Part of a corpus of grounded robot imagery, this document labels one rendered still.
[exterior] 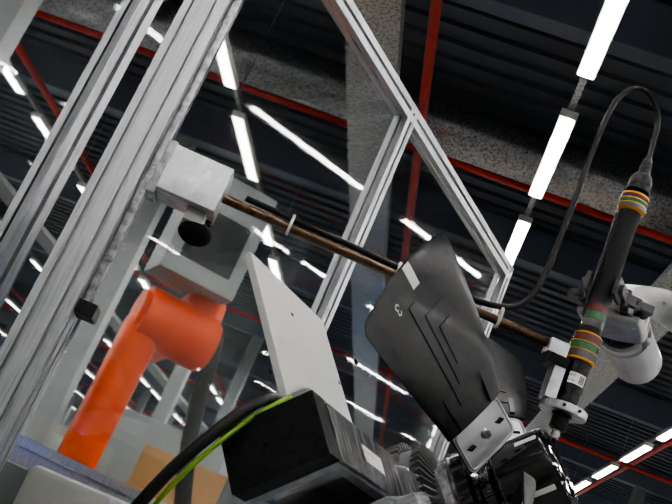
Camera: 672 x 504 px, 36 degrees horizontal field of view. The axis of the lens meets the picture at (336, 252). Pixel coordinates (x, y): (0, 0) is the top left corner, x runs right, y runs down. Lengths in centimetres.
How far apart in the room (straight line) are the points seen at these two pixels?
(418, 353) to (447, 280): 11
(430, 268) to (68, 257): 49
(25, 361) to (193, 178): 34
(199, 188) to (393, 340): 40
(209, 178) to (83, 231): 19
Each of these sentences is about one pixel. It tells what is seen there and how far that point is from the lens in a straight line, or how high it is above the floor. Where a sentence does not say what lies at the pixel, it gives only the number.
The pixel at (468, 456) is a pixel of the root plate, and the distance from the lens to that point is 136.
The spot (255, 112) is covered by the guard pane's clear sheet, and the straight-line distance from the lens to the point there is 195.
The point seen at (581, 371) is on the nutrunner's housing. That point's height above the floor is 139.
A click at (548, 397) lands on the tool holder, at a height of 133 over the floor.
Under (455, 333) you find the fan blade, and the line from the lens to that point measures 132.
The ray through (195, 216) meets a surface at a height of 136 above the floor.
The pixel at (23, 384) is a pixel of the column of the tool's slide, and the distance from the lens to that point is 143.
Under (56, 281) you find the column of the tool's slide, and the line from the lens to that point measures 144.
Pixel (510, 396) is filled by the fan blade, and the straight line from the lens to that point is 155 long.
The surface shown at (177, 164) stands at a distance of 149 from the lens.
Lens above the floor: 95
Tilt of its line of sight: 17 degrees up
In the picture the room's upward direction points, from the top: 23 degrees clockwise
